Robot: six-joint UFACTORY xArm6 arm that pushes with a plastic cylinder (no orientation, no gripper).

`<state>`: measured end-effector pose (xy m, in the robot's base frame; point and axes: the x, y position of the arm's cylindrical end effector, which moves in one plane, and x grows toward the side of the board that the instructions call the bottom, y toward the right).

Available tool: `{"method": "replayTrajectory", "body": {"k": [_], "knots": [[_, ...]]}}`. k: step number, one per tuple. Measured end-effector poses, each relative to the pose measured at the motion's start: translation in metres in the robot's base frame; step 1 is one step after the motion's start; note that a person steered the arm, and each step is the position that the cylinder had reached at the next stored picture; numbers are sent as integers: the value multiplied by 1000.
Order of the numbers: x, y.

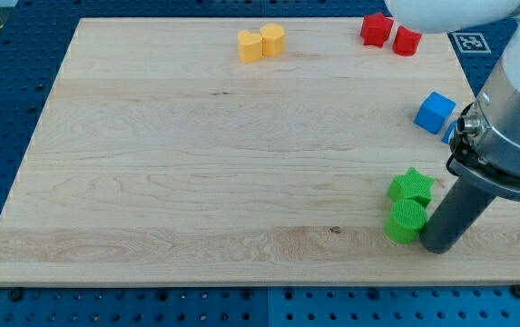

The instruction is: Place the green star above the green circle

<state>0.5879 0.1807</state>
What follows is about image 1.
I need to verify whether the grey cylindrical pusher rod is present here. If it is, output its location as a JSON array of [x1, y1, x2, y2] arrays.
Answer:
[[419, 178, 495, 254]]

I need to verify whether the green star block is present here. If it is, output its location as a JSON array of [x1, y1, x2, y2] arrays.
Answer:
[[387, 167, 436, 208]]

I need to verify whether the yellow hexagon block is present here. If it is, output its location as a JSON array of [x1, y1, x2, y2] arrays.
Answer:
[[260, 23, 285, 57]]

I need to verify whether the red star block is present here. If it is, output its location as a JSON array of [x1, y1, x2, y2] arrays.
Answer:
[[360, 13, 394, 48]]

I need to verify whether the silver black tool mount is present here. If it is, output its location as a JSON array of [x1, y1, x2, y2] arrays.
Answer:
[[447, 62, 520, 203]]

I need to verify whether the red pentagon block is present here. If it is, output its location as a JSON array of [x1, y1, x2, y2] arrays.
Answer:
[[392, 25, 422, 56]]

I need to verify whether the yellow heart block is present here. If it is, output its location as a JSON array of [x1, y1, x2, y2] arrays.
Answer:
[[237, 30, 263, 64]]

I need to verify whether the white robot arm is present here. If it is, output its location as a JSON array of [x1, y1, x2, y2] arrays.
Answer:
[[386, 0, 520, 253]]

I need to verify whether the blue cube block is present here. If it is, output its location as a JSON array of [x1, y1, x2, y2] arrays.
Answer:
[[414, 92, 456, 134]]

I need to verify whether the green circle block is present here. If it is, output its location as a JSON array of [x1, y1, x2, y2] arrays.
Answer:
[[385, 199, 427, 244]]

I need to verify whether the wooden board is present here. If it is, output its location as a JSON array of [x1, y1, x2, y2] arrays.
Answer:
[[0, 18, 520, 287]]

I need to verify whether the blue block behind arm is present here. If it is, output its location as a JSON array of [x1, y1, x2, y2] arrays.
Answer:
[[441, 121, 456, 144]]

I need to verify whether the white fiducial marker tag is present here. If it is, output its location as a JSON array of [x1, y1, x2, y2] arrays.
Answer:
[[452, 32, 491, 54]]

